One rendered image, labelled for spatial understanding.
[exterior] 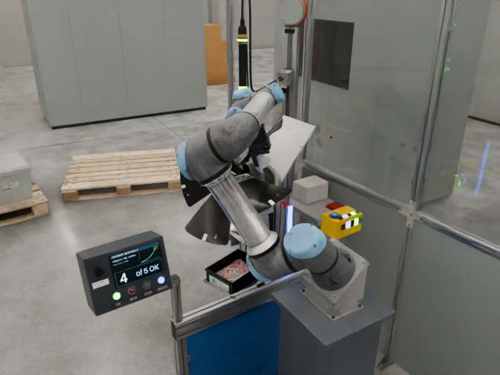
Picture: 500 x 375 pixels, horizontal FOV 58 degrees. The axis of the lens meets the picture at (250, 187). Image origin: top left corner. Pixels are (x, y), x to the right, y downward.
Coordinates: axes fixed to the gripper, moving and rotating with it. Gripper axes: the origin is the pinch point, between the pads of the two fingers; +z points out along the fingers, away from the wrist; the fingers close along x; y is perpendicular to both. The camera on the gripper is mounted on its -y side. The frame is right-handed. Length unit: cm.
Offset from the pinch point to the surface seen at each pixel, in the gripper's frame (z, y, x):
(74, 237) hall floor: 90, -209, 127
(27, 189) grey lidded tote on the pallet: 54, -264, 168
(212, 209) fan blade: 18.1, -29.0, 6.5
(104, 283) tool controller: -5, -40, -69
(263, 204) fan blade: 13.3, -1.2, -5.8
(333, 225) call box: 31.7, 25.2, -1.9
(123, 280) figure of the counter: -3, -36, -65
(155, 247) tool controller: -6, -27, -55
